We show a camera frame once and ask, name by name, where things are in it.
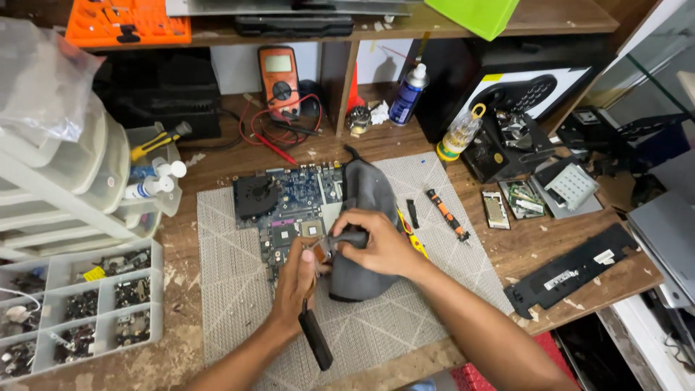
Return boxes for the person's right hand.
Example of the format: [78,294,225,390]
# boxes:
[331,209,431,281]

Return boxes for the person's left hand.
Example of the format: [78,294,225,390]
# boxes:
[270,237,333,336]

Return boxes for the grey cloth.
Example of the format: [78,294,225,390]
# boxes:
[327,144,401,303]

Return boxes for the yellow hand tool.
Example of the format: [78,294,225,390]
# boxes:
[396,209,430,260]

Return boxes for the grey patterned work mat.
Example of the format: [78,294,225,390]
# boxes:
[196,151,515,377]

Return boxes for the orange and black screwdriver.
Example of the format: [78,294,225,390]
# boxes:
[425,188,471,245]

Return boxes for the blue laptop motherboard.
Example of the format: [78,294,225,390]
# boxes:
[233,161,348,280]

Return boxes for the small silver card module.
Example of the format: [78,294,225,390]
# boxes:
[481,190,511,230]

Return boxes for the round metal part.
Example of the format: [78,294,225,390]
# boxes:
[346,106,372,136]

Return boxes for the clear jar of screwdriver bits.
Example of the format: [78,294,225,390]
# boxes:
[435,102,487,163]

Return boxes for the crumpled white tissue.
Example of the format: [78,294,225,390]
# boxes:
[368,100,391,126]

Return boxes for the green memory modules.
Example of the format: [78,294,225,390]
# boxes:
[498,180,547,220]

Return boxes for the red multimeter probe lead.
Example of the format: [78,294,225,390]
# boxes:
[239,93,323,166]

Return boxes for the black metal box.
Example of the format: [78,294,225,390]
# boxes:
[461,110,556,184]

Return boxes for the blue spray can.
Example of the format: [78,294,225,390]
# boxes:
[389,62,430,127]

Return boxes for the black multimeter probe lead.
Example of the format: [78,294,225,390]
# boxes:
[270,118,323,138]

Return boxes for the clear plastic container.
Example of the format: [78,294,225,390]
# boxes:
[111,122,184,229]

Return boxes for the orange cone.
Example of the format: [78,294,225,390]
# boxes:
[346,62,366,114]

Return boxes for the white bottle with blue label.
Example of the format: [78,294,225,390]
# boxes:
[124,175,176,201]
[129,157,188,181]

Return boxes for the long black plastic cover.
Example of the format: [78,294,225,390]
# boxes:
[503,223,640,320]

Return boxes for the grey metal drive caddy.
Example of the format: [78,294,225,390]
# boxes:
[529,157,604,220]

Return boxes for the yellow and black screwdriver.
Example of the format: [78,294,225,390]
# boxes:
[130,121,193,163]

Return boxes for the orange digital multimeter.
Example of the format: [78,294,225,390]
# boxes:
[257,45,302,121]

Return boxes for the black box with keypad picture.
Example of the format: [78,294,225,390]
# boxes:
[414,37,617,143]

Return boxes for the clear compartment box of screws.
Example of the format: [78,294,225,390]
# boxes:
[0,238,165,381]

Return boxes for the black flat case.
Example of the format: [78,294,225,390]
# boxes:
[235,14,355,38]

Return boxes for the black bag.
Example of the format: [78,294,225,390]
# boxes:
[91,48,222,141]

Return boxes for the green plastic lid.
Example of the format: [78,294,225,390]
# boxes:
[424,0,521,42]

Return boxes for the heap of black parts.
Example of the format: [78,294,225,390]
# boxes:
[555,105,691,177]

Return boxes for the white plastic drawer unit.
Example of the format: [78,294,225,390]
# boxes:
[0,91,132,262]

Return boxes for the wooden shelf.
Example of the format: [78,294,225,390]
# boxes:
[81,0,621,138]

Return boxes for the silver laptop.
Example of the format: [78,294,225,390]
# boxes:
[626,163,695,310]

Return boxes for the orange tool case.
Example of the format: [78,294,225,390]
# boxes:
[64,0,192,49]

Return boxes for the clear plastic bag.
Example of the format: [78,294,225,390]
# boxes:
[0,16,105,146]

